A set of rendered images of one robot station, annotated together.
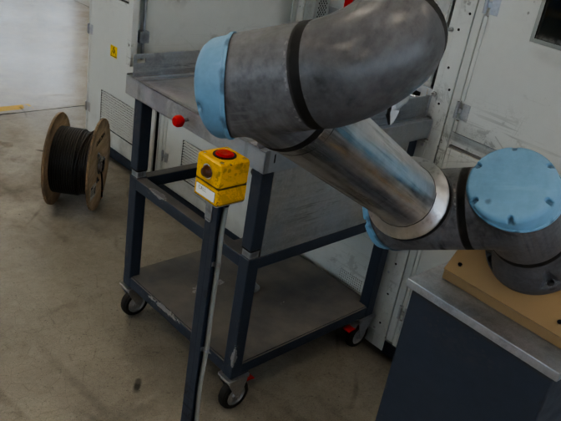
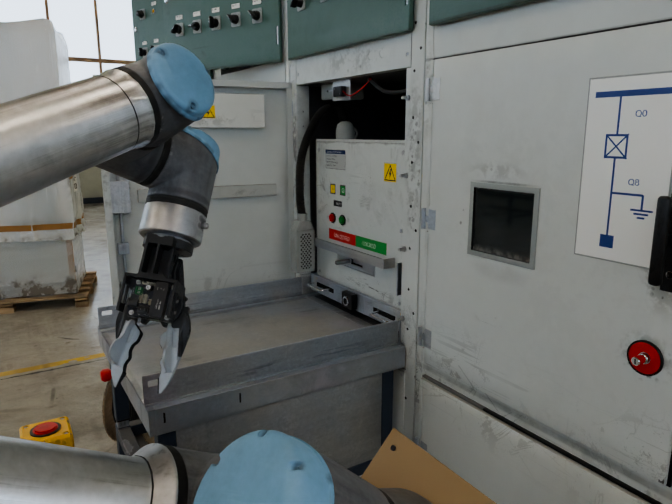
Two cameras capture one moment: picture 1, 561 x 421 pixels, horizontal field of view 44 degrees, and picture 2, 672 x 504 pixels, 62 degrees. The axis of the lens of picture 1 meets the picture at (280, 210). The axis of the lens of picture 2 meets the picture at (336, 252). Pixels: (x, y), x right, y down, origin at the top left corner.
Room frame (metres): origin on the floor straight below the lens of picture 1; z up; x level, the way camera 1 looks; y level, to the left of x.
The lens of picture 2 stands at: (0.61, -0.60, 1.41)
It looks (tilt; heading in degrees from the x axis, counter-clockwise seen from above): 12 degrees down; 15
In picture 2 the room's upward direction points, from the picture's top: straight up
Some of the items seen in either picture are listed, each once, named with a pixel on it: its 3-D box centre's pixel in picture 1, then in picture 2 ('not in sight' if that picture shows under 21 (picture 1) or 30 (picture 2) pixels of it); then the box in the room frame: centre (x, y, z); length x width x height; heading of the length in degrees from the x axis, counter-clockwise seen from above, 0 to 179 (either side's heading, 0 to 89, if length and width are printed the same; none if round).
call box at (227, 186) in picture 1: (221, 176); (48, 454); (1.34, 0.14, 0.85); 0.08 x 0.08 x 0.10; 47
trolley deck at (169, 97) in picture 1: (280, 106); (243, 345); (1.98, 0.05, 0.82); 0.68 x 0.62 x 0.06; 137
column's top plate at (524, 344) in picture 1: (519, 302); not in sight; (1.22, -0.51, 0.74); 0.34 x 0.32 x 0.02; 46
